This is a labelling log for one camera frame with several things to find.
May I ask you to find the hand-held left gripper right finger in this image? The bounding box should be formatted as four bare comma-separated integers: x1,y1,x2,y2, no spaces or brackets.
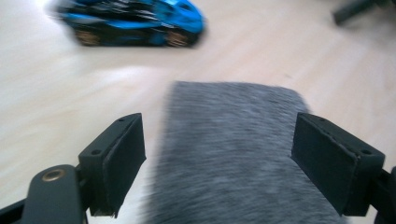
290,111,387,217

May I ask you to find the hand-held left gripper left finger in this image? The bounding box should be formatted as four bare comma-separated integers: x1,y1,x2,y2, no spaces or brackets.
78,112,148,218

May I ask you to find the grey cloth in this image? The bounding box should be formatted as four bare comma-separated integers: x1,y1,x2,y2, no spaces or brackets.
139,80,347,224

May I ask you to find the blue toy car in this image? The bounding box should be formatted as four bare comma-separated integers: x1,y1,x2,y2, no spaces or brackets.
49,0,207,49

